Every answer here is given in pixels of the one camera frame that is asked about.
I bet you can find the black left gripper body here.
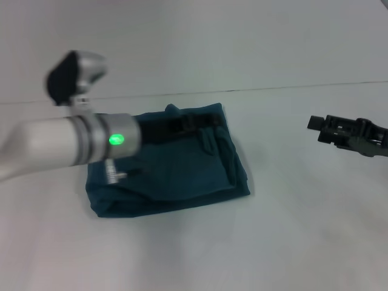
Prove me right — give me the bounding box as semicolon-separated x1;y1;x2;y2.
138;116;190;144

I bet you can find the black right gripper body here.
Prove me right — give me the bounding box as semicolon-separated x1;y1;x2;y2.
351;118;388;158

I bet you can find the teal t-shirt with FREE print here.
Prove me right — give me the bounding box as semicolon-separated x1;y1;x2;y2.
84;102;252;218

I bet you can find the grey left gripper cable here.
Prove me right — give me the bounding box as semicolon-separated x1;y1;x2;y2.
104;158;144;186

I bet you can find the silver camera mount bracket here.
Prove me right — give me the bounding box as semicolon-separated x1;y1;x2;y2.
69;93;94;118

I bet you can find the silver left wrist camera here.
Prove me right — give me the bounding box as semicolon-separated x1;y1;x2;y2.
44;50;109;107

